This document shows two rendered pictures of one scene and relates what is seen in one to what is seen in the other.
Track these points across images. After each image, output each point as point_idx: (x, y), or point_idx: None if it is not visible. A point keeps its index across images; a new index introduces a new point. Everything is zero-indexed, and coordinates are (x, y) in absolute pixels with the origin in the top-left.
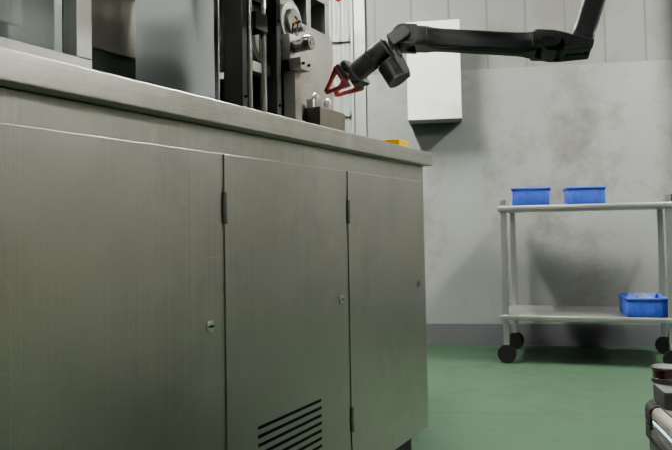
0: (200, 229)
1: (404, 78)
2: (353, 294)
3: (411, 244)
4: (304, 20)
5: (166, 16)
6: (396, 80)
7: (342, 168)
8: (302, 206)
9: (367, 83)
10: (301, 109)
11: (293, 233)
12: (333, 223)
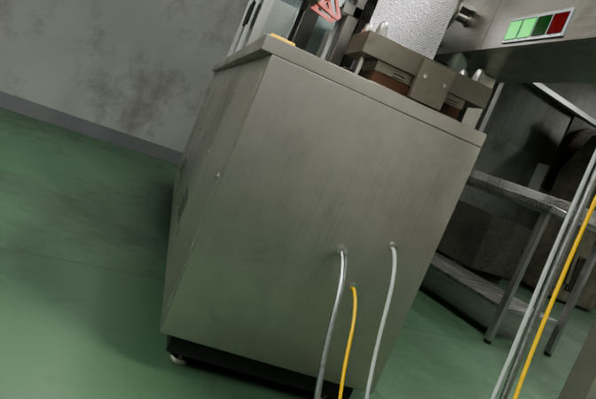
0: (217, 103)
1: None
2: (210, 153)
3: (231, 135)
4: None
5: None
6: None
7: (242, 73)
8: (227, 96)
9: None
10: (335, 44)
11: (221, 109)
12: (226, 106)
